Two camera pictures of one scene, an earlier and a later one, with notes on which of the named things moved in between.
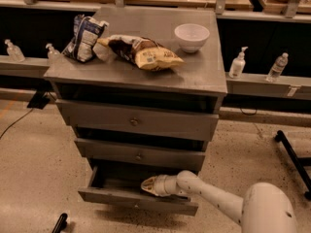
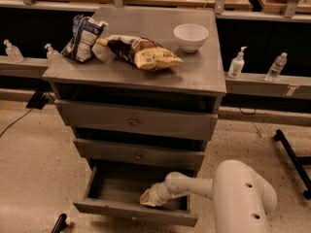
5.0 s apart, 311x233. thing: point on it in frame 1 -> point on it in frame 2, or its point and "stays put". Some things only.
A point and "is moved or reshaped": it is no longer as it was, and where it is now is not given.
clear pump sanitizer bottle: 53,55 stays put
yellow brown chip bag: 148,53 stays put
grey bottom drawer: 121,184 is moved or reshaped
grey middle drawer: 141,154 stays put
